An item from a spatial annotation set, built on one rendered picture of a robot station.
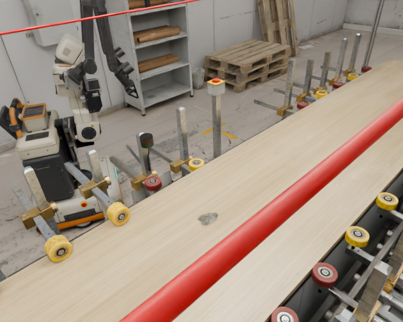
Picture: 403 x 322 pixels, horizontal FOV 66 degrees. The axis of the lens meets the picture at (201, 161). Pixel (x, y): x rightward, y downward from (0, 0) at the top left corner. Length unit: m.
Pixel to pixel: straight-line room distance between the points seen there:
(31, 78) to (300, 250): 3.47
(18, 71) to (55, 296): 3.11
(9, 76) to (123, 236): 2.97
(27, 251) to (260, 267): 1.99
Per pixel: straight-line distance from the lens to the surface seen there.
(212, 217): 1.29
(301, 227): 1.31
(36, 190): 1.38
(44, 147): 2.34
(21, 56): 3.99
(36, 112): 2.51
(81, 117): 2.42
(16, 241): 2.89
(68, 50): 2.28
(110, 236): 1.31
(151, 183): 1.51
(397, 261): 1.27
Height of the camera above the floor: 1.82
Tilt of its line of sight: 34 degrees down
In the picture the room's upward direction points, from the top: 3 degrees counter-clockwise
